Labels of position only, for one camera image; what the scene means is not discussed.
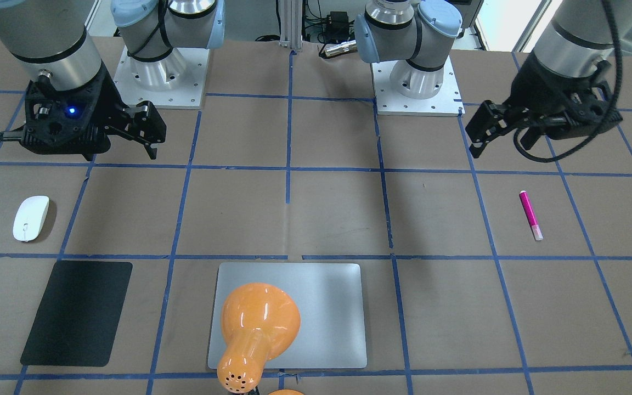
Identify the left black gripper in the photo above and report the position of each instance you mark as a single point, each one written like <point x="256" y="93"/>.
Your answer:
<point x="542" y="83"/>

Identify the white computer mouse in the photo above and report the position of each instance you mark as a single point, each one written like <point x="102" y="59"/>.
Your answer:
<point x="30" y="218"/>

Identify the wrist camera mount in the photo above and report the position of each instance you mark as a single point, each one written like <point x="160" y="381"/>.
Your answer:
<point x="561" y="107"/>
<point x="57" y="122"/>

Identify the aluminium frame post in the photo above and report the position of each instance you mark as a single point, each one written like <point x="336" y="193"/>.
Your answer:
<point x="290" y="24"/>

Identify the silver cylinder connector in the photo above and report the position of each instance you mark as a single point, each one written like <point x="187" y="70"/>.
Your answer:
<point x="329" y="51"/>

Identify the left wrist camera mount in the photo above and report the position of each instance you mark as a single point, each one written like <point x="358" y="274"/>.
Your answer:
<point x="561" y="107"/>

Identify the orange desk lamp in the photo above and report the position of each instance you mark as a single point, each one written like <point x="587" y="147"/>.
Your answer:
<point x="259" y="322"/>

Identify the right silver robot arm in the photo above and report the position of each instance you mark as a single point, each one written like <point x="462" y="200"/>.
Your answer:
<point x="48" y="39"/>

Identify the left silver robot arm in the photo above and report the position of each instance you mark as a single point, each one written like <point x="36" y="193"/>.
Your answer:
<point x="580" y="34"/>

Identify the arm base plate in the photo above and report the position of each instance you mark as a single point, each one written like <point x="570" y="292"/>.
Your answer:
<point x="176" y="82"/>
<point x="403" y="90"/>

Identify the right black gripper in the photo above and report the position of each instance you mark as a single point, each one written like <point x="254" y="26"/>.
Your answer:
<point x="108" y="97"/>

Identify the black mousepad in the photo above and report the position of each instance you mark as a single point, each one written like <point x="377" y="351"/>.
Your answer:
<point x="78" y="315"/>

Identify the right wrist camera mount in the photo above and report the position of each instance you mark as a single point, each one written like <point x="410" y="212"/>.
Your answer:
<point x="57" y="122"/>

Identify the grey closed laptop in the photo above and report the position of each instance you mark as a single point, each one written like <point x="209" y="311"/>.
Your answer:
<point x="329" y="298"/>

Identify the pink marker pen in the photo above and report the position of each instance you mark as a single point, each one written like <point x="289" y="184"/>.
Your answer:
<point x="530" y="215"/>

